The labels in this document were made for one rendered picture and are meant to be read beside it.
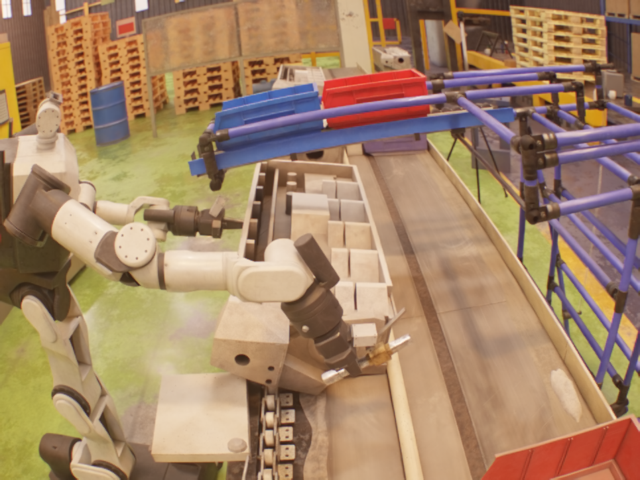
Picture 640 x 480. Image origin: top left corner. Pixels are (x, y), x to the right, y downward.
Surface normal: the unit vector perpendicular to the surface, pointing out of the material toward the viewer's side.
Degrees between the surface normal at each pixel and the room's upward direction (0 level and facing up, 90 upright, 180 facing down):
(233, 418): 0
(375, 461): 0
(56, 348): 90
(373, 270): 31
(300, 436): 0
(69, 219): 48
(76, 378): 90
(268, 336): 38
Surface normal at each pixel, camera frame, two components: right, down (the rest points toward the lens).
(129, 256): 0.07, -0.32
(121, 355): -0.10, -0.91
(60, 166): 0.42, -0.37
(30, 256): 0.40, 0.62
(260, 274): 0.09, 0.36
